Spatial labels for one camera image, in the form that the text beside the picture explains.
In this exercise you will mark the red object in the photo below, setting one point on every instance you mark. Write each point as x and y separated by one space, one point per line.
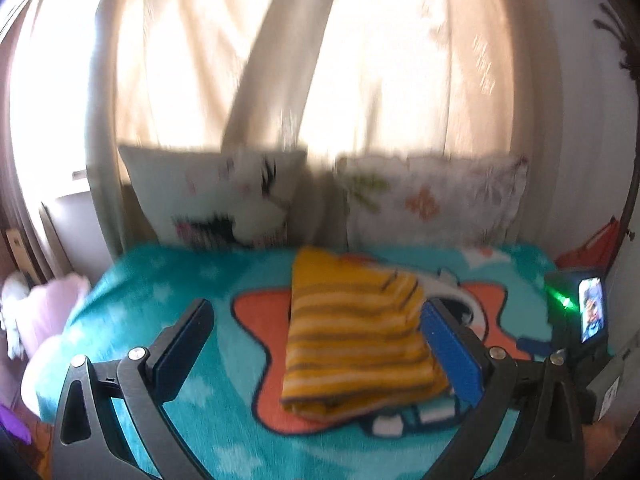
597 245

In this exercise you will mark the white radiator panel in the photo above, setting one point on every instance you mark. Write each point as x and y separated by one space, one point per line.
75 235

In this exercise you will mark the white cat print pillow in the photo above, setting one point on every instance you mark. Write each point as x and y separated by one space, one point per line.
220 195

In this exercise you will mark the white plush toy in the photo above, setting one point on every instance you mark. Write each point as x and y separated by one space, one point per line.
12 310

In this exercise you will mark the yellow striped shirt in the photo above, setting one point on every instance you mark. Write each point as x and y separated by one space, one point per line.
350 340

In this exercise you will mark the purple object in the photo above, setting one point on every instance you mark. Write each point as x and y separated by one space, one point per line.
12 417

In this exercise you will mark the pink cloth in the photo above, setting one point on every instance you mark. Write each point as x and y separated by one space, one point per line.
55 315

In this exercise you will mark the white floral print pillow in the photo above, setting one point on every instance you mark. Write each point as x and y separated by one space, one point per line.
450 195

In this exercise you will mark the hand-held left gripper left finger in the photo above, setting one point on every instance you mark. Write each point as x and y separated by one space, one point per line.
182 342

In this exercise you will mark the wooden strip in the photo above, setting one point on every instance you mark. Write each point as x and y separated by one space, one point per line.
20 255

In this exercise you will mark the beige curtain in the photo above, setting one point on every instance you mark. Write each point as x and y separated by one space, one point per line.
400 60

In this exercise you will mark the teal printed blanket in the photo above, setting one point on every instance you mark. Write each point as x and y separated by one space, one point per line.
150 280

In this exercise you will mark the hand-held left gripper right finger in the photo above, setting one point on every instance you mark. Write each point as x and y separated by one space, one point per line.
450 355

